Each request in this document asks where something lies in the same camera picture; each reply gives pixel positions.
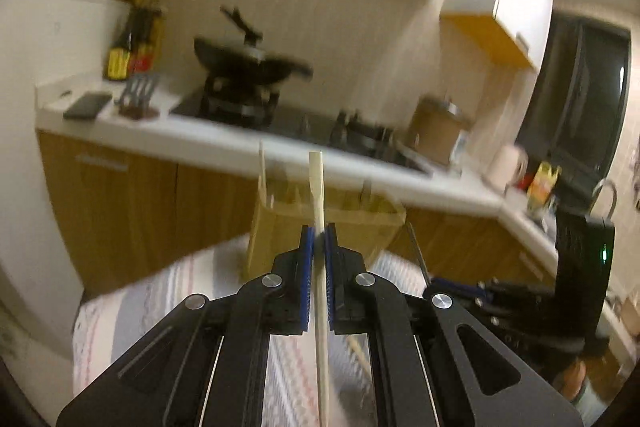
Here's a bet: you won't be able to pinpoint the light wooden chopstick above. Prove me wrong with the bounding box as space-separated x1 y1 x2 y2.
309 150 330 427
258 142 272 208

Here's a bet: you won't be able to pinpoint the person's right hand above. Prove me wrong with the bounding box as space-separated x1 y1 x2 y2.
552 359 587 401

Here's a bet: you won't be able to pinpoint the beige plastic utensil basket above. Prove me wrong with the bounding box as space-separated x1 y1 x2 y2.
243 181 407 281

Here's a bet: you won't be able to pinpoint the metal knife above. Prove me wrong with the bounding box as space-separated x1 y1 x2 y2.
405 221 431 287

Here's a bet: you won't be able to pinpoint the yellow bottle by sink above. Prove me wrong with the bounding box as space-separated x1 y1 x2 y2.
527 161 562 212

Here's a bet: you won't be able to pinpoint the white electric kettle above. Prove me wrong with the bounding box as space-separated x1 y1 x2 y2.
483 144 528 194

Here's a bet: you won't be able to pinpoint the striped woven cloth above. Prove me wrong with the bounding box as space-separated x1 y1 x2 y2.
71 233 432 427

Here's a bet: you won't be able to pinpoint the black gas stove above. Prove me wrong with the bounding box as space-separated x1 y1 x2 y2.
169 77 433 176

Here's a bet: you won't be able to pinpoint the wooden lower cabinets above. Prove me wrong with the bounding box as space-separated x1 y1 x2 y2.
37 131 554 296

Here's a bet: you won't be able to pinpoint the brown rice cooker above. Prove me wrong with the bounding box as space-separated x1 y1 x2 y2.
404 95 473 167

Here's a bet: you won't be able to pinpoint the black wok with lid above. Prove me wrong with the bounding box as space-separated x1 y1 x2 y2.
194 5 314 86

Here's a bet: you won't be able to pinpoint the black smartphone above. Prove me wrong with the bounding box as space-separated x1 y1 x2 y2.
63 91 113 120

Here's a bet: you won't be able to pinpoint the upper cabinet with yellow underside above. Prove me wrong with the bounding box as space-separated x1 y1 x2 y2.
440 0 553 72

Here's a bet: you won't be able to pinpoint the sauce bottles cluster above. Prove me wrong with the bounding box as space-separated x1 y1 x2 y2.
104 0 166 82

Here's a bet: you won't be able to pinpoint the white refrigerator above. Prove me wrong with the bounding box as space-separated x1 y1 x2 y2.
1 0 129 358

